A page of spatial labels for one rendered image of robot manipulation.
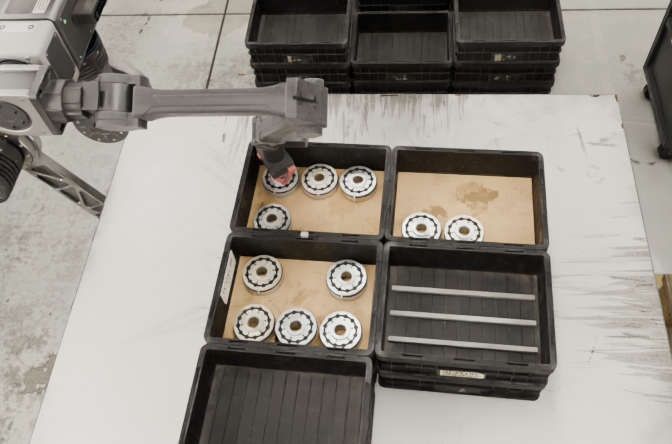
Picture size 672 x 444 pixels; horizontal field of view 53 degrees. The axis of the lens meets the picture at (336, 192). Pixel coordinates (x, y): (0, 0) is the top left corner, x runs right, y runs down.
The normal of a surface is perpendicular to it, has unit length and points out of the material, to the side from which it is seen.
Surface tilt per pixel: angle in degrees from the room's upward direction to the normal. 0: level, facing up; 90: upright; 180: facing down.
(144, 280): 0
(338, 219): 0
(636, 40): 0
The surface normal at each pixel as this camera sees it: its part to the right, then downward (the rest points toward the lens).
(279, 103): -0.19, -0.06
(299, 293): -0.08, -0.56
